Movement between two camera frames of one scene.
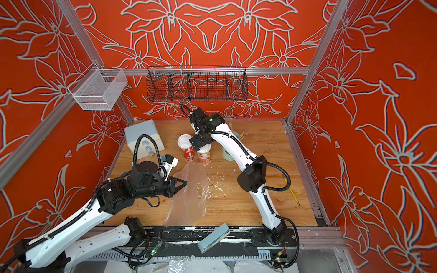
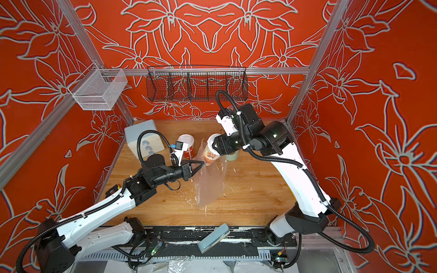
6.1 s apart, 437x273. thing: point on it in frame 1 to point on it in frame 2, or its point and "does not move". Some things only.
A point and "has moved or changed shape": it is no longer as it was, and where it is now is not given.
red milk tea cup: (203, 154) has moved or changed shape
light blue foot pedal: (214, 238) does not move
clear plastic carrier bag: (188, 206) to (209, 182)
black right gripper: (199, 136) to (226, 144)
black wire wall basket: (196, 83) does not move
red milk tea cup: (188, 149) does not move
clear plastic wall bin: (100, 90) does not move
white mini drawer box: (146, 146) does not move
